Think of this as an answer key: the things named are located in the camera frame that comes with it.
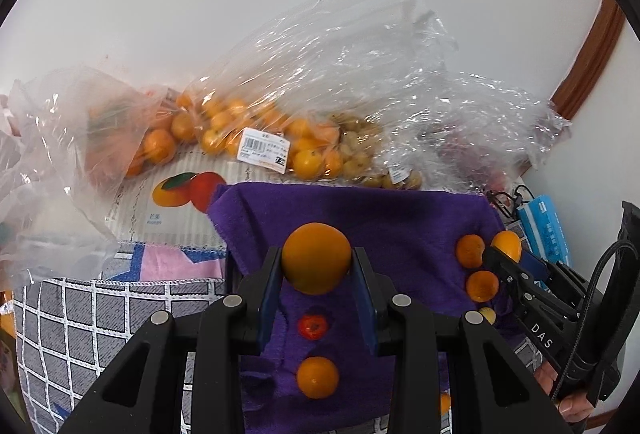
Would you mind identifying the grey grid star blanket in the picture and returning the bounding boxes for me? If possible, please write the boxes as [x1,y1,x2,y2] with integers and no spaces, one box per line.
[10,239,551,434]

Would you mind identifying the pile of bagged kumquats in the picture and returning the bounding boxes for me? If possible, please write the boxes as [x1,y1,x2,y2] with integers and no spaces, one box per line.
[179,91,346,181]

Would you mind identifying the mandarin orange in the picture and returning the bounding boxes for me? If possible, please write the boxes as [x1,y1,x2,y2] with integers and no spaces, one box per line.
[296,356,340,400]
[281,222,353,296]

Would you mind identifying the fruit print cardboard box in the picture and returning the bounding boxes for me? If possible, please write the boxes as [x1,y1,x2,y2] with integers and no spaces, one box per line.
[107,153,236,251]

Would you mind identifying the crinkled clear plastic bag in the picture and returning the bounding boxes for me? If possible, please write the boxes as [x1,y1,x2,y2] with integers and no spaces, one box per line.
[390,71,573,195]

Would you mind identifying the red cherry tomato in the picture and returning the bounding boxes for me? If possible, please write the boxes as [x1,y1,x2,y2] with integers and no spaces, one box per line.
[298,314,328,341]

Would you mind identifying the pile of bagged mandarins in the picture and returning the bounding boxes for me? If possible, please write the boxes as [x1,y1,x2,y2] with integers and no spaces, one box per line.
[125,106,198,177]

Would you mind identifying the pile of bagged longans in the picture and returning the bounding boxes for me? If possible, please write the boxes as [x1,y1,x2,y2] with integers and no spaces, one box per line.
[330,113,426,191]

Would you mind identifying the person's right hand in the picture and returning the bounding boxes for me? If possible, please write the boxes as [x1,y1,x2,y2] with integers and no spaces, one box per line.
[534,359,596,422]

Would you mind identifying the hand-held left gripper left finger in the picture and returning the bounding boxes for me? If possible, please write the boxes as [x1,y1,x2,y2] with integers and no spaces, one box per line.
[70,246,283,434]

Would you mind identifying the black sleeved cable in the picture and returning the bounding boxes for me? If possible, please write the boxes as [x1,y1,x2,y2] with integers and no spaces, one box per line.
[552,241,640,402]

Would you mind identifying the clear labelled plastic bag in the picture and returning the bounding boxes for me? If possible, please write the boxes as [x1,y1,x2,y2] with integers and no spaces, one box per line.
[177,0,458,182]

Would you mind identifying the translucent white plastic bag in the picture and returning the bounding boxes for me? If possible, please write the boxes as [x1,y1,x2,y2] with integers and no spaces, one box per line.
[0,66,176,287]

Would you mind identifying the brown wooden door frame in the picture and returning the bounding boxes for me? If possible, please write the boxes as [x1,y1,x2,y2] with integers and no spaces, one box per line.
[550,0,626,119]

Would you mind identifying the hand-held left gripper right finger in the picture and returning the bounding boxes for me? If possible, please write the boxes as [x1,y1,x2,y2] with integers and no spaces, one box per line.
[350,246,576,434]

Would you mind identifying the pile of bagged cherry tomatoes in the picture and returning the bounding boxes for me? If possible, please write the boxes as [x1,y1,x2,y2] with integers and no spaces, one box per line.
[435,129,518,195]

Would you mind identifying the purple towel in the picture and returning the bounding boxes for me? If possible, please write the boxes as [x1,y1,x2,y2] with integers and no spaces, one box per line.
[207,182,523,427]

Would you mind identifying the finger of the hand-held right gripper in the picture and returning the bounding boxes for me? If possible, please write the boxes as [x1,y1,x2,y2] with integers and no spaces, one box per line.
[481,246,538,315]
[521,253,588,302]

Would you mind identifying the blue tissue pack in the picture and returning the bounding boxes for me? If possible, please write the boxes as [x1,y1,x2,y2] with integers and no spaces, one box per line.
[517,195,574,271]

